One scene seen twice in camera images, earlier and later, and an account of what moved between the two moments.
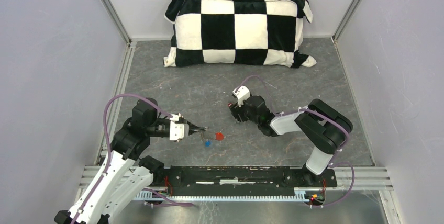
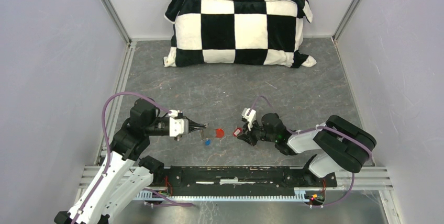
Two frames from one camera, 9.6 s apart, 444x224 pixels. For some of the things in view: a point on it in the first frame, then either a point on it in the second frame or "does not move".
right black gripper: x=236 y=110 → x=247 y=135
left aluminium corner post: x=109 y=7 does not move
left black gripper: x=192 y=126 does not move
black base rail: x=246 y=179 does not move
